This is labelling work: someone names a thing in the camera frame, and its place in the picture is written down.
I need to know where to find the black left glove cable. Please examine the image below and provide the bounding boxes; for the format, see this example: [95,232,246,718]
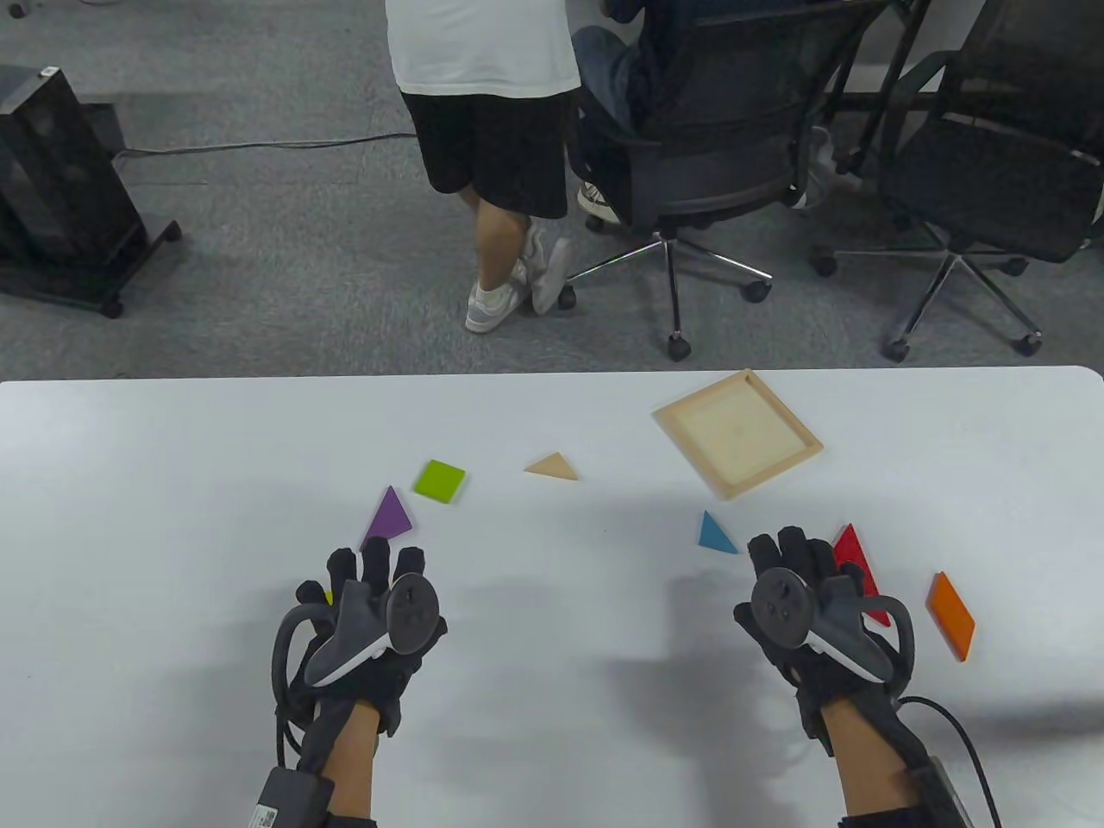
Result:
[273,703,303,773]

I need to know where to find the wooden square tray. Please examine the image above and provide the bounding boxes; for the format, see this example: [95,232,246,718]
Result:
[651,368,825,501]

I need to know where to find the blue triangle tangram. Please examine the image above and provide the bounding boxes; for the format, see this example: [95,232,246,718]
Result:
[698,511,740,555]

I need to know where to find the orange parallelogram tangram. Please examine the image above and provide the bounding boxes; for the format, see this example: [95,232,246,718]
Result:
[925,571,976,663]

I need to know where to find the grey hand controller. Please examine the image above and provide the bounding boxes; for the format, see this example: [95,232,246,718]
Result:
[272,574,442,725]
[752,568,915,691]

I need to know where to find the grey left wrist module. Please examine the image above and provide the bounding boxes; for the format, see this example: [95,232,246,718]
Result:
[254,768,336,828]

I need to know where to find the black mesh office chair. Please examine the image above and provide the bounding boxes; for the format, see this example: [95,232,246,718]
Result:
[565,0,932,361]
[811,0,1104,361]

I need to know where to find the black right wrist strap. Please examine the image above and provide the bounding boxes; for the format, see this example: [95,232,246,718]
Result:
[841,806,932,828]

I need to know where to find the person's left hand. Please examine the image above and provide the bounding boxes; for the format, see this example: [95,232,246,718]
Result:
[293,536,449,739]

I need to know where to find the grey right hand controller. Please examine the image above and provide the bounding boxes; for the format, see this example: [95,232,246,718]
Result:
[752,568,915,691]

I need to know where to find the black right glove cable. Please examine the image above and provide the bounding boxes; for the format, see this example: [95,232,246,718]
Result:
[901,697,1006,828]

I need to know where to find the black computer tower on stand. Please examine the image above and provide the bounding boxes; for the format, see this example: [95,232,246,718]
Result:
[0,65,182,318]

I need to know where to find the purple triangle tangram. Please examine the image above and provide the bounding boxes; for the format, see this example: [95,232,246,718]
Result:
[361,486,415,553]

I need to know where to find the red triangle tangram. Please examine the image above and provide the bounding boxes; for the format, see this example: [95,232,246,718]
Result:
[830,523,894,628]

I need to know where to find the green square tangram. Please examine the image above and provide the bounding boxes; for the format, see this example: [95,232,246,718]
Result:
[412,460,467,504]

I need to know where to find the grey right wrist module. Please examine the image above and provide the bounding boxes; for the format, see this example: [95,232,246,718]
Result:
[914,755,975,828]

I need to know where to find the person's right hand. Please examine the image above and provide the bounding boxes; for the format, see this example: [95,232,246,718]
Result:
[733,528,902,760]

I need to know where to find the black floor cable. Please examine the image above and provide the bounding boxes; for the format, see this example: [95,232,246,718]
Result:
[112,131,428,160]

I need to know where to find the black glove cable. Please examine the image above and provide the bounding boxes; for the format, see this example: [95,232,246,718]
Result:
[901,697,1006,828]
[273,703,303,773]

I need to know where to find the person's right forearm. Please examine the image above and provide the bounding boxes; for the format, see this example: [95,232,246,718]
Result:
[819,699,958,828]

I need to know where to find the grey wrist module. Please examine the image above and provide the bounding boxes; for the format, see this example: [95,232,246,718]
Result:
[254,768,336,828]
[914,755,975,828]

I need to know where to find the grey left hand controller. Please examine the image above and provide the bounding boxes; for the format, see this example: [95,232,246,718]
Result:
[272,574,442,725]

